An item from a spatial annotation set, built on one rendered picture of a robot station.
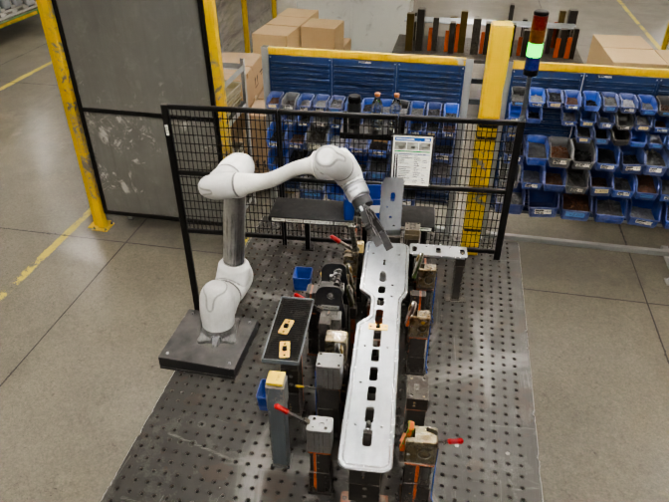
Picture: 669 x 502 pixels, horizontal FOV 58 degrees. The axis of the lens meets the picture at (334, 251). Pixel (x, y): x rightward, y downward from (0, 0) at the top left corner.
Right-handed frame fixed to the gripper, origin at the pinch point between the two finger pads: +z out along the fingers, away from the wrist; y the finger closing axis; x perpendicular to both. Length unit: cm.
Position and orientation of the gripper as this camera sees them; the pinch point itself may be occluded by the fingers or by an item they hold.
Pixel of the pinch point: (383, 244)
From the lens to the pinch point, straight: 225.8
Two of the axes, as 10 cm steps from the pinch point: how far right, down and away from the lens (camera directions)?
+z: 4.2, 8.7, -2.6
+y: -3.6, -1.1, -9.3
